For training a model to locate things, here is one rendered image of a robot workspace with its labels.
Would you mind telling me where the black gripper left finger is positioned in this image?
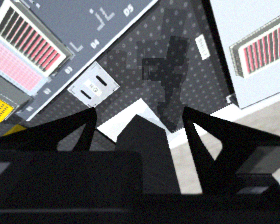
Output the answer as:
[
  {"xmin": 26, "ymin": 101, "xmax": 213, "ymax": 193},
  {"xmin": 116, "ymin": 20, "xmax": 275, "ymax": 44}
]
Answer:
[{"xmin": 0, "ymin": 107, "xmax": 97, "ymax": 151}]

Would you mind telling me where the white trough reservoir with red liquid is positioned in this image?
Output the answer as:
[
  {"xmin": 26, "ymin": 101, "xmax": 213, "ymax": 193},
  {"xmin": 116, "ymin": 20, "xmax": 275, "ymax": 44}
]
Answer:
[{"xmin": 229, "ymin": 15, "xmax": 280, "ymax": 79}]

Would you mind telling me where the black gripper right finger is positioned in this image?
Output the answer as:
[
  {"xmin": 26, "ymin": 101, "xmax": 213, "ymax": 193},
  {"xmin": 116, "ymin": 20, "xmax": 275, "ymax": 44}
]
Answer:
[{"xmin": 182, "ymin": 106, "xmax": 280, "ymax": 194}]

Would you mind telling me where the yellow waste bin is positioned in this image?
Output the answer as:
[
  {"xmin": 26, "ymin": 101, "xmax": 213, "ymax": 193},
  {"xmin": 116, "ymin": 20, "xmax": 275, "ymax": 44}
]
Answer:
[{"xmin": 3, "ymin": 124, "xmax": 26, "ymax": 136}]

